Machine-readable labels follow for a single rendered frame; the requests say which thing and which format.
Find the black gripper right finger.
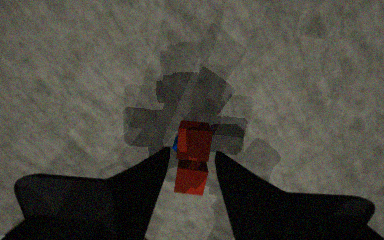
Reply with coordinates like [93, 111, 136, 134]
[215, 151, 375, 240]

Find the blue cube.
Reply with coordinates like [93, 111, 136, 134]
[172, 136, 178, 153]

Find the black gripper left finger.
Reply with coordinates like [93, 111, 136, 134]
[14, 147, 170, 240]

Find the red cube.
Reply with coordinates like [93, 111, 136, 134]
[176, 120, 213, 162]
[174, 159, 208, 196]

